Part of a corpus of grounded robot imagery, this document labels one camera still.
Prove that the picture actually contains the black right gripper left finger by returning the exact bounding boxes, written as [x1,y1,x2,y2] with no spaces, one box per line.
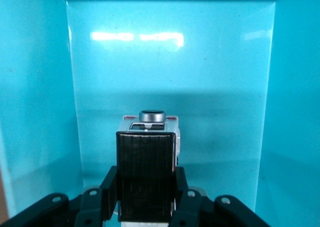
[0,165,119,227]

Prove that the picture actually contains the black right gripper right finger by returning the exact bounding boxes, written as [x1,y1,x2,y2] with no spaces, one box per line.
[169,165,272,227]

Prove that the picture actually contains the white jeep toy black roof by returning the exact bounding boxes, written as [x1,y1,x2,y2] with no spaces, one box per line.
[115,108,182,227]

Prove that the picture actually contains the turquoise plastic bin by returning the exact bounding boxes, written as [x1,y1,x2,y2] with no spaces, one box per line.
[0,0,320,227]

